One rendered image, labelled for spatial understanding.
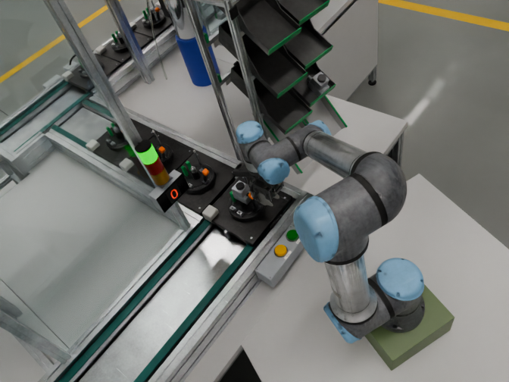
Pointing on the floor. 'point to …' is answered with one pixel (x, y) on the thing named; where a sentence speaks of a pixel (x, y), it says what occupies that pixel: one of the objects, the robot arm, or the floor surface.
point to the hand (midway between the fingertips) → (265, 201)
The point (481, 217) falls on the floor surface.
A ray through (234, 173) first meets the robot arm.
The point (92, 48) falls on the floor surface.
